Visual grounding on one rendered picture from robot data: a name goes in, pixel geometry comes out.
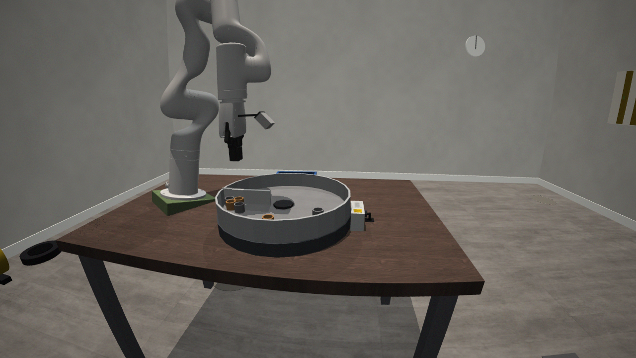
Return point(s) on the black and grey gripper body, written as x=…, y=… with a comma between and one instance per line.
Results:
x=228, y=112

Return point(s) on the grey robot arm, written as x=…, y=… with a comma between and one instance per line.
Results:
x=234, y=70

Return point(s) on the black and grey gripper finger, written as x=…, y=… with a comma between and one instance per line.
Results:
x=232, y=144
x=240, y=145

